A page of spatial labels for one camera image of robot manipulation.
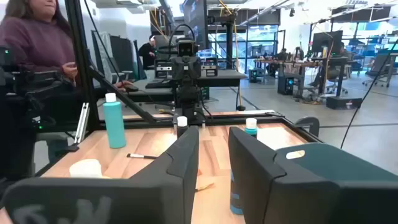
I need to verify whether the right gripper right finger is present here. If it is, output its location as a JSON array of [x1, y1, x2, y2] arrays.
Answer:
[[228, 126, 398, 224]]

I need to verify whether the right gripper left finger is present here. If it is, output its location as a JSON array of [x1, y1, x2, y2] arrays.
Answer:
[[0, 125, 200, 224]]

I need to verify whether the large yellow paint bottle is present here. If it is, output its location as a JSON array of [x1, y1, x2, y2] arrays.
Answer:
[[68, 158, 110, 179]]

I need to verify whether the small black paint bottle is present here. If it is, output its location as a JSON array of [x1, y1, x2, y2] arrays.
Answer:
[[176, 116, 190, 138]]

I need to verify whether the large blue paint bottle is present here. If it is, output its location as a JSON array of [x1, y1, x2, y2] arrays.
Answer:
[[229, 170, 245, 216]]

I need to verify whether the large turquoise paint bottle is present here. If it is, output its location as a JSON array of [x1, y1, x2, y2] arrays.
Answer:
[[103, 92, 127, 149]]

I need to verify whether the black electronics box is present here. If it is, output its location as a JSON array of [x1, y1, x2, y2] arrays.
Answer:
[[154, 58, 173, 80], [201, 57, 219, 78]]

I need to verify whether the black keyboard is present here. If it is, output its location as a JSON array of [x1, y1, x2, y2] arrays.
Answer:
[[144, 78, 175, 90]]

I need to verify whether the black desk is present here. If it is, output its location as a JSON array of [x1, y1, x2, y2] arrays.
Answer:
[[124, 68, 248, 103]]

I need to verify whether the person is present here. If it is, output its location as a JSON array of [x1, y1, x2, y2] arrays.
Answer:
[[137, 34, 157, 70], [0, 0, 134, 94]]

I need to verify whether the large black screen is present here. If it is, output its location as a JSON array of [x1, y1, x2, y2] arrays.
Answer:
[[182, 0, 208, 50]]

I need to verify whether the person's hand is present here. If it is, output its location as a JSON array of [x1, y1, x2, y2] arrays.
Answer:
[[113, 80, 135, 93], [61, 61, 79, 80]]

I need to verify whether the black table clamp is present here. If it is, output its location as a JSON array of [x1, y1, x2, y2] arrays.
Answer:
[[293, 116, 321, 138]]

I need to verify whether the black computer tower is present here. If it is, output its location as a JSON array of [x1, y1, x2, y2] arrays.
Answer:
[[277, 75, 295, 96]]

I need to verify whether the black box on floor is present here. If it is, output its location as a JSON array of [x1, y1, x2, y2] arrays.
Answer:
[[325, 95, 363, 111]]

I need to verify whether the wooden top office desk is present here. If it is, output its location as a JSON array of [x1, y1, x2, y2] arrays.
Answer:
[[254, 57, 349, 99]]

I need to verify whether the black monitor on desk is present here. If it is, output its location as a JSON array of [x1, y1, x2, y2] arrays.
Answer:
[[311, 29, 344, 58]]

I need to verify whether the black office chair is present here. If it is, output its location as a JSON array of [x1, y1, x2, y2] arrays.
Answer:
[[361, 53, 394, 89]]

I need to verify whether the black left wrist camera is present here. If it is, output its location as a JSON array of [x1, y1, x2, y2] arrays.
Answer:
[[176, 37, 199, 58]]

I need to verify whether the yellow hanging cable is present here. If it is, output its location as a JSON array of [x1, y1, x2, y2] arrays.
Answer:
[[217, 0, 247, 112]]

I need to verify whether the silver metal bracket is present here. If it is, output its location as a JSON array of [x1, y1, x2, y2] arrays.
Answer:
[[73, 101, 91, 146]]

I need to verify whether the long black cable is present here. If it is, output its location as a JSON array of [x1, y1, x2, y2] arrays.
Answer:
[[340, 38, 398, 150]]

